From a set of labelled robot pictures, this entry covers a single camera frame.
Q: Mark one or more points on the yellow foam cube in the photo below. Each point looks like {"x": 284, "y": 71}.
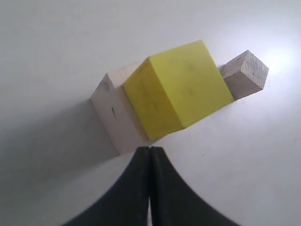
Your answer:
{"x": 172, "y": 90}

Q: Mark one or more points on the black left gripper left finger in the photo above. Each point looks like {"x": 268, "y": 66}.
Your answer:
{"x": 126, "y": 202}

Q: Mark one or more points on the medium wooden cube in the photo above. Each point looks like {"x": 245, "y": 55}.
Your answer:
{"x": 244, "y": 75}

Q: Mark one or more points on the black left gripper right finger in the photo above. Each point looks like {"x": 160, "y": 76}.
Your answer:
{"x": 173, "y": 202}

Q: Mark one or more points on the large wooden cube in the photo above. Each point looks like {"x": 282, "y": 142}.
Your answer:
{"x": 125, "y": 128}

